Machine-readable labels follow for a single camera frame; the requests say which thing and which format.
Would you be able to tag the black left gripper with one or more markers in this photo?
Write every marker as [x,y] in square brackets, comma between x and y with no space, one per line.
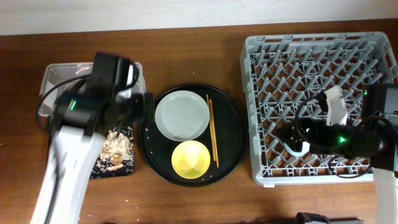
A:
[140,115]

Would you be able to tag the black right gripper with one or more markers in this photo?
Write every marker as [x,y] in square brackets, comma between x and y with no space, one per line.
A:
[314,132]

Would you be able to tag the light blue cup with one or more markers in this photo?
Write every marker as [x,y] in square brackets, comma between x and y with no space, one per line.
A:
[298,149]

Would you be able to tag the grey plate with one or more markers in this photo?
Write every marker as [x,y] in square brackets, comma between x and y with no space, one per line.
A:
[182,115]

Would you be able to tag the yellow bowl with scraps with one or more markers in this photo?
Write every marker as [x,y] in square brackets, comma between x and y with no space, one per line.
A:
[191,159]

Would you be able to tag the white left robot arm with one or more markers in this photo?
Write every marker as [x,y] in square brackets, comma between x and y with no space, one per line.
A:
[72,155]

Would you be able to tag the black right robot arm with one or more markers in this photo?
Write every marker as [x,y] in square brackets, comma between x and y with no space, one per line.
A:
[320,127]

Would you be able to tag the grey dishwasher rack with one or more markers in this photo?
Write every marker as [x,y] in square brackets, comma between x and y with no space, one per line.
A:
[279,72]

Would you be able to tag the pile of food scraps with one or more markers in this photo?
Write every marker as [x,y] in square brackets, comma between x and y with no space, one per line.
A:
[117,152]

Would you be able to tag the round black serving tray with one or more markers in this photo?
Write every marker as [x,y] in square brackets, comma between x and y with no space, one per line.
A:
[231,135]

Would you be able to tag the black rectangular tray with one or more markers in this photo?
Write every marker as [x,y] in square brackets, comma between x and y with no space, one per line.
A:
[96,174]

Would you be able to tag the wooden chopstick right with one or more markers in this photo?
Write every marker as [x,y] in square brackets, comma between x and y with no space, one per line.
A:
[214,133]

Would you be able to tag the black object bottom edge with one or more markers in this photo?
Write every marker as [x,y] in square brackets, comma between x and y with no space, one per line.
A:
[312,218]

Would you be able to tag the clear plastic bin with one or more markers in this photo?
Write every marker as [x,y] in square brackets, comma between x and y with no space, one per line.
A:
[62,74]

